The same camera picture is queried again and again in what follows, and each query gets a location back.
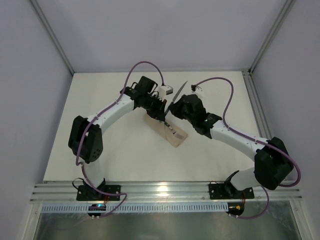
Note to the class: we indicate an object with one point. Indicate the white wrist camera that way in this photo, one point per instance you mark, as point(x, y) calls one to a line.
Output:
point(198, 91)
point(165, 90)

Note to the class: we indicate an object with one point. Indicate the slotted cable duct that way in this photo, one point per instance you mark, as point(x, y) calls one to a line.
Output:
point(161, 207)

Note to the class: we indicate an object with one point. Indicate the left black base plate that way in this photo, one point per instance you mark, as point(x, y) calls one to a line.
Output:
point(87, 193)

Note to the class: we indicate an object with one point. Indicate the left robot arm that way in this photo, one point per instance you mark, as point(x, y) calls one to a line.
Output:
point(86, 136)

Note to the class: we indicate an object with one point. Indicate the left controller board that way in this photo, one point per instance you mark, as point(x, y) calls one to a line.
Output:
point(96, 210)

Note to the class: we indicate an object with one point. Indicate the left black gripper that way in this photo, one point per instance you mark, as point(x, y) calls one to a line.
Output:
point(157, 110)

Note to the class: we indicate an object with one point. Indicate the left aluminium frame post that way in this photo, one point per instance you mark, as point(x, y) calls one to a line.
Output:
point(51, 34)

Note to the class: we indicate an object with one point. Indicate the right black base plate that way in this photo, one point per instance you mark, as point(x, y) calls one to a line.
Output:
point(217, 191)

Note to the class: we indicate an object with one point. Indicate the right controller board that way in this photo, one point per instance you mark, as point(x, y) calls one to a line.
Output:
point(235, 209)

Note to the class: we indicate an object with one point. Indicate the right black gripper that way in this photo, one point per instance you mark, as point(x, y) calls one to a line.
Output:
point(180, 107)

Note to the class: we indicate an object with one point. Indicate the right aluminium frame post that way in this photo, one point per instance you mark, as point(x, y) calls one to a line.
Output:
point(274, 29)

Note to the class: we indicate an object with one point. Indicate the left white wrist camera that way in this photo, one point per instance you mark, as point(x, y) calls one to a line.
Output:
point(165, 90)

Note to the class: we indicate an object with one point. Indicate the knife with green handle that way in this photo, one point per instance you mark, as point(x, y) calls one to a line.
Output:
point(175, 97)

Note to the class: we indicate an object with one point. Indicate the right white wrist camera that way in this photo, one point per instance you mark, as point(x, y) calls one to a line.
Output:
point(198, 91)

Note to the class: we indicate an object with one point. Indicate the aluminium frame post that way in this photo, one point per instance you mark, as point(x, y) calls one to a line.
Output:
point(51, 34)
point(274, 29)

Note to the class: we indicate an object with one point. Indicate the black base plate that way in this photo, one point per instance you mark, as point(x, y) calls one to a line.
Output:
point(87, 193)
point(217, 191)

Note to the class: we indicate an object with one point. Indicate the controller board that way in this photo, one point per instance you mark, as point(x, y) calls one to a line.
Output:
point(96, 210)
point(235, 209)

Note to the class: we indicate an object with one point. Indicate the beige cloth napkin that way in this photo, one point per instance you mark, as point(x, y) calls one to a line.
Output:
point(158, 127)

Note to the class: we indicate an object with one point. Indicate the front aluminium rail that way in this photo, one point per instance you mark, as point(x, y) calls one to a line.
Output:
point(158, 192)

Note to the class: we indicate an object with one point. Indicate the fork with green handle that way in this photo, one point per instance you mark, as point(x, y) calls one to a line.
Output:
point(176, 131)

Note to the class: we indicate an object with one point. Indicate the right aluminium side rail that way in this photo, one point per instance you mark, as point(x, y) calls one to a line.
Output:
point(260, 112)

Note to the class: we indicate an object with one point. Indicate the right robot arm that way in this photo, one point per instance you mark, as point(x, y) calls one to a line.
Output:
point(242, 179)

